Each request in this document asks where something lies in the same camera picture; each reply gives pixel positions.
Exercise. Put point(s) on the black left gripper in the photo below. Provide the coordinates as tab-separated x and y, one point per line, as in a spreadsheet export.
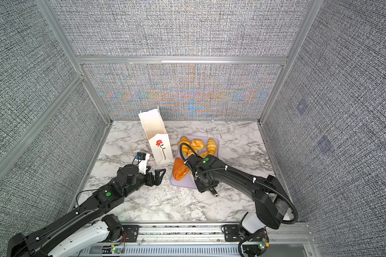
158	179

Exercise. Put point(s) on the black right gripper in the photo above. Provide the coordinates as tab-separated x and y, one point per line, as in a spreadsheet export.
201	189

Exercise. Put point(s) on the white paper bag with rose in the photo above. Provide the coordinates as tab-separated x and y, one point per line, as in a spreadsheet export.
157	136

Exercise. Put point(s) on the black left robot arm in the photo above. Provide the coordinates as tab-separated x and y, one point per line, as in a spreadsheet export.
43	242

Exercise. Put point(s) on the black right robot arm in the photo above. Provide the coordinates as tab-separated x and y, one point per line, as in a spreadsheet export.
273	206

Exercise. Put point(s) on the lilac plastic tray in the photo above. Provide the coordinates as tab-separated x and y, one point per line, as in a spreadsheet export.
188	180

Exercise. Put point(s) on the brown triangular pastry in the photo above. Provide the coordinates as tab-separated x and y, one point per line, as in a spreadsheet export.
180	170

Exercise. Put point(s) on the croissant top right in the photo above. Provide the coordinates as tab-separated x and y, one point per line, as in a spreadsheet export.
211	146

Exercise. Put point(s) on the croissant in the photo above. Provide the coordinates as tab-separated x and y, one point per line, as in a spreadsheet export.
184	146
211	146

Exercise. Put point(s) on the twisted bun top middle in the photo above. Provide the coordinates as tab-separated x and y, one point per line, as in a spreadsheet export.
197	144

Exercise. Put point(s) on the croissant top left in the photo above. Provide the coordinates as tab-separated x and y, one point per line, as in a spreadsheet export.
184	146

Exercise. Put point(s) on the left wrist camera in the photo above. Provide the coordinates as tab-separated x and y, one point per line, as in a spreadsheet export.
142	159

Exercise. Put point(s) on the ring shaped bread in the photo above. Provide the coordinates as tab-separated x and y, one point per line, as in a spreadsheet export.
204	154

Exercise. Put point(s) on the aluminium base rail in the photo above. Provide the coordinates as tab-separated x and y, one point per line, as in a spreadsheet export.
185	239

